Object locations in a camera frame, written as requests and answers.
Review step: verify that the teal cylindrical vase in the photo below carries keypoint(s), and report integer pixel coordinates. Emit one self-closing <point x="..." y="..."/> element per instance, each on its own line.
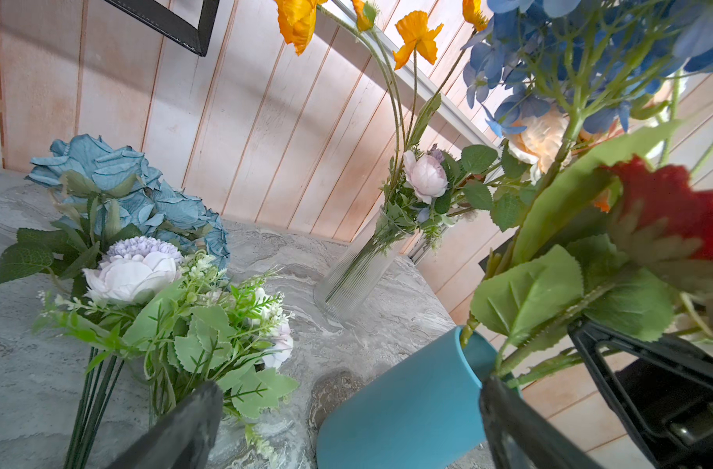
<point x="422" y="413"/>

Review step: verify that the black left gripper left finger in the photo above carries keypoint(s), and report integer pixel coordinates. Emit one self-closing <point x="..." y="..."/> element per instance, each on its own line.
<point x="183" y="438"/>

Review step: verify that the clear ribbed glass vase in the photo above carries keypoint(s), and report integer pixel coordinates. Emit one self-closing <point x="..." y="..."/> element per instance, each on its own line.
<point x="347" y="285"/>

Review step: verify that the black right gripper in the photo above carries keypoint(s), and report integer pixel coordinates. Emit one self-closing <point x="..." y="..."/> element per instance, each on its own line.
<point x="662" y="392"/>

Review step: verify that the black wire mesh basket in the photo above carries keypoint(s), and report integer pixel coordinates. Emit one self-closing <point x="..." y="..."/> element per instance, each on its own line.
<point x="169" y="24"/>

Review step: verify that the peach pink rose stem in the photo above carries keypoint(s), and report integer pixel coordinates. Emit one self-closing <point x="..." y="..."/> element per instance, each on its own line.
<point x="540" y="142"/>

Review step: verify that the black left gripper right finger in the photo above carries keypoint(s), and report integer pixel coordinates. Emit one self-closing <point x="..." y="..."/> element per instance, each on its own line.
<point x="519" y="437"/>

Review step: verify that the purple white flower bouquet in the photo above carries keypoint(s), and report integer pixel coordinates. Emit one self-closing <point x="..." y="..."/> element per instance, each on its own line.
<point x="433" y="189"/>

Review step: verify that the yellow orange poppy stem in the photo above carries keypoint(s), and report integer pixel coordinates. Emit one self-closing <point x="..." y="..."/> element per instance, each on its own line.
<point x="370" y="62"/>

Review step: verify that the pink white green bouquet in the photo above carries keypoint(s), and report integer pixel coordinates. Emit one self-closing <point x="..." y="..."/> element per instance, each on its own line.
<point x="181" y="317"/>

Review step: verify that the red flower stem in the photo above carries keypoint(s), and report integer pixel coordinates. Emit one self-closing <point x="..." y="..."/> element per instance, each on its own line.
<point x="625" y="268"/>

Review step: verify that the light blue hydrangea stem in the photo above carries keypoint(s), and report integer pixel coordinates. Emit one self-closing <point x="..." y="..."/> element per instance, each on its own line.
<point x="603" y="64"/>

